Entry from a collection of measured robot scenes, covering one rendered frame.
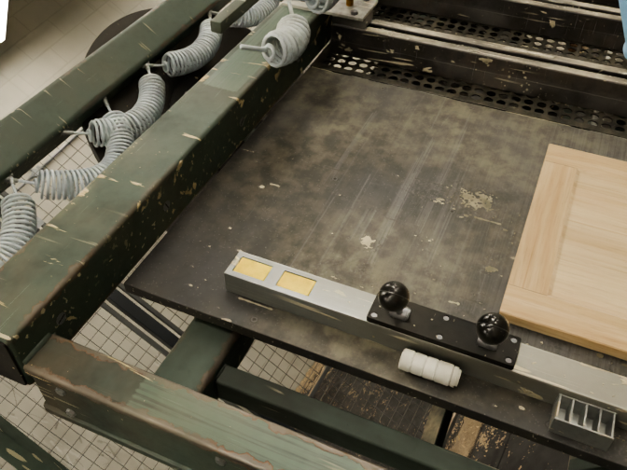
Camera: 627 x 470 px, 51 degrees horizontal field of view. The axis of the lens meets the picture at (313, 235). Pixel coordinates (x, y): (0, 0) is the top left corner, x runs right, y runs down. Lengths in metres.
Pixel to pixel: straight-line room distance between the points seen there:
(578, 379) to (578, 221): 0.33
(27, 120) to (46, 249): 0.63
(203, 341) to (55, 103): 0.80
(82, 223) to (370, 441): 0.51
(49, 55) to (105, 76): 4.66
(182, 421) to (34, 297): 0.26
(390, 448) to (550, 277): 0.35
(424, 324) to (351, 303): 0.11
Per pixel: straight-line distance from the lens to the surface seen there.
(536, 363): 0.90
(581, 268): 1.07
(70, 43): 6.44
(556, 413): 0.88
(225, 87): 1.23
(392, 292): 0.78
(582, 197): 1.20
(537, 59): 1.46
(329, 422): 0.91
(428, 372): 0.88
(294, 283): 0.94
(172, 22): 1.89
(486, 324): 0.77
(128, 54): 1.76
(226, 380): 0.96
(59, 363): 0.90
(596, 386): 0.91
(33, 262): 0.96
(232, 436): 0.79
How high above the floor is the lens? 1.78
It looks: 10 degrees down
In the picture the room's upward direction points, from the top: 49 degrees counter-clockwise
